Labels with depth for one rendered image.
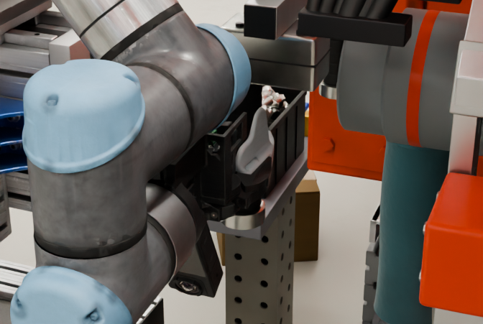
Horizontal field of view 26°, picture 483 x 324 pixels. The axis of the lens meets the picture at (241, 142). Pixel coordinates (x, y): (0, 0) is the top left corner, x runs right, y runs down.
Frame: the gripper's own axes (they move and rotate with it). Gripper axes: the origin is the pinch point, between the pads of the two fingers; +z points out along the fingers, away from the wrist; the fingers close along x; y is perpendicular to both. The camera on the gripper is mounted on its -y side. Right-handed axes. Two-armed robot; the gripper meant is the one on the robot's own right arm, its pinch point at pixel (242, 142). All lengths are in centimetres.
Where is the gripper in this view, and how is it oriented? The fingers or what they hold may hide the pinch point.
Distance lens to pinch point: 98.0
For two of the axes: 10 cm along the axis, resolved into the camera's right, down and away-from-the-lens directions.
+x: -9.4, -1.5, 3.1
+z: 3.4, -4.0, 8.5
